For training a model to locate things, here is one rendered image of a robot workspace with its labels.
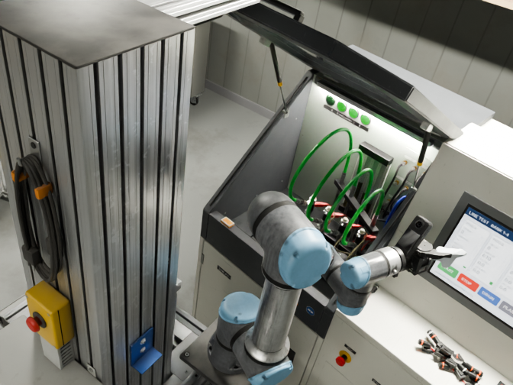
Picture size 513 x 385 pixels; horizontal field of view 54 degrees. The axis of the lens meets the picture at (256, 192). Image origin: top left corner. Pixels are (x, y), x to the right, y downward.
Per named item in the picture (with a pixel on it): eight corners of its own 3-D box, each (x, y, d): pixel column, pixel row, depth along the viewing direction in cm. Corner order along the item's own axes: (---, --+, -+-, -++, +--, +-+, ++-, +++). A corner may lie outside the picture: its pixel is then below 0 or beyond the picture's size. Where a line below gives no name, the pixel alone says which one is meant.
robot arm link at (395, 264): (373, 244, 133) (395, 263, 127) (386, 240, 135) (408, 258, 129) (368, 266, 137) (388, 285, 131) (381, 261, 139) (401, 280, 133)
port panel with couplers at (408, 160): (377, 209, 213) (401, 149, 193) (382, 206, 215) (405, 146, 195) (403, 226, 207) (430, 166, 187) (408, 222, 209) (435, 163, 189)
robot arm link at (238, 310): (244, 309, 152) (251, 279, 143) (266, 345, 143) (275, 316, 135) (208, 322, 146) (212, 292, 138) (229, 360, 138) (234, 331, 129)
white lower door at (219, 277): (191, 332, 263) (202, 240, 221) (195, 330, 265) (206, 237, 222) (283, 423, 233) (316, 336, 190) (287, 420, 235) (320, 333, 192)
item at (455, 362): (411, 350, 168) (416, 340, 165) (425, 332, 175) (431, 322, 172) (473, 398, 158) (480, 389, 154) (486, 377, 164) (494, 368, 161)
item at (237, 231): (205, 241, 220) (208, 213, 210) (213, 236, 223) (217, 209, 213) (314, 332, 191) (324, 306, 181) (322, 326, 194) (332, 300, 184)
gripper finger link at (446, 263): (461, 266, 140) (427, 261, 140) (467, 249, 137) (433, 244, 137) (463, 273, 137) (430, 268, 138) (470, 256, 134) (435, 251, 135)
